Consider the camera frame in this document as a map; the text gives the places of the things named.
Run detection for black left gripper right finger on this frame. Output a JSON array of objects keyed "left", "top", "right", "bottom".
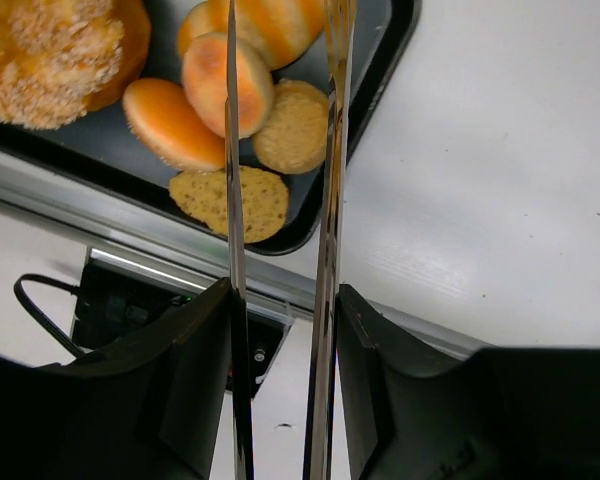
[{"left": 337, "top": 285, "right": 600, "bottom": 479}]

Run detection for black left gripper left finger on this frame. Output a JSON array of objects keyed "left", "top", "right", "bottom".
[{"left": 0, "top": 279, "right": 231, "bottom": 479}]

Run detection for round golden bun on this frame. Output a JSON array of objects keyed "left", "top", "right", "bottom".
[{"left": 181, "top": 32, "right": 274, "bottom": 138}]

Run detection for stainless steel serving tongs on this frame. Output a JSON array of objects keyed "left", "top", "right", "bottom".
[{"left": 225, "top": 1, "right": 357, "bottom": 479}]

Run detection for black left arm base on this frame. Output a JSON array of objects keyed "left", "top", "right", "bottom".
[{"left": 71, "top": 248, "right": 293, "bottom": 396}]

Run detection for speckled flat bread slice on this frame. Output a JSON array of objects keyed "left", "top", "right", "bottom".
[{"left": 168, "top": 166, "right": 290, "bottom": 244}]

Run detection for round tan cookie bread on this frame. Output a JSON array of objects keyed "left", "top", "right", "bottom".
[{"left": 252, "top": 79, "right": 329, "bottom": 174}]

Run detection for striped orange bread roll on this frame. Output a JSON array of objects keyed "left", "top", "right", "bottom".
[{"left": 176, "top": 0, "right": 326, "bottom": 71}]

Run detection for oval glossy orange bun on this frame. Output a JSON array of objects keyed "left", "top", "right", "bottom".
[{"left": 122, "top": 78, "right": 225, "bottom": 172}]

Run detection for large sugar-crusted orange bun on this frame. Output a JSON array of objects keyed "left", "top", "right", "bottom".
[{"left": 0, "top": 1, "right": 151, "bottom": 130}]

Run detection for black cable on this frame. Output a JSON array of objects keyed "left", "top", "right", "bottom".
[{"left": 13, "top": 273, "right": 87, "bottom": 358}]

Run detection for aluminium rail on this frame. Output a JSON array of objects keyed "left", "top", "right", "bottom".
[{"left": 0, "top": 152, "right": 488, "bottom": 358}]

